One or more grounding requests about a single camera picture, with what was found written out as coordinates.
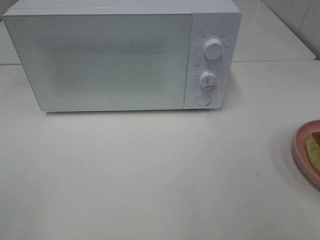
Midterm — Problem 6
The sandwich with lettuce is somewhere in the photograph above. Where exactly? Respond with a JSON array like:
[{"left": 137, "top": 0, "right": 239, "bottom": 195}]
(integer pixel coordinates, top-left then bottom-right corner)
[{"left": 306, "top": 132, "right": 320, "bottom": 168}]

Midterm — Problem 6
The lower white timer knob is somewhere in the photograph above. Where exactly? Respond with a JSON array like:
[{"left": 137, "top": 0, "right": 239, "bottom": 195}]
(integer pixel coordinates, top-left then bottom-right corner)
[{"left": 198, "top": 71, "right": 218, "bottom": 89}]

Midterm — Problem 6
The white microwave oven body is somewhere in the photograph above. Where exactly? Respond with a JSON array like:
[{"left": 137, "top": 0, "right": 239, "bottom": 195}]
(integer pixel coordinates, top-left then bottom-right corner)
[{"left": 2, "top": 0, "right": 242, "bottom": 110}]

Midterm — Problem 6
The round white door button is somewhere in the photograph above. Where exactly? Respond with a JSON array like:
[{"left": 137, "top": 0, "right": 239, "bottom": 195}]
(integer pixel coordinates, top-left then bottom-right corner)
[{"left": 196, "top": 94, "right": 212, "bottom": 106}]

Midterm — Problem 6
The white microwave door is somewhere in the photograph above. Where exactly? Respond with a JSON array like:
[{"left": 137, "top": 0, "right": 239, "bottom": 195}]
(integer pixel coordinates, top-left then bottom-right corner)
[{"left": 4, "top": 14, "right": 191, "bottom": 112}]

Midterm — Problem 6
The upper white power knob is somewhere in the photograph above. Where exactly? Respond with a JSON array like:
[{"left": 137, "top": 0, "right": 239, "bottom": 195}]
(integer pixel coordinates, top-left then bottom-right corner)
[{"left": 202, "top": 37, "right": 224, "bottom": 60}]

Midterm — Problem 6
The pink round plate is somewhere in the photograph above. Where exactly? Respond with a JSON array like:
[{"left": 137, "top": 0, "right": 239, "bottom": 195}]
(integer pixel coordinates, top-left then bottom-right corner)
[{"left": 292, "top": 119, "right": 320, "bottom": 191}]

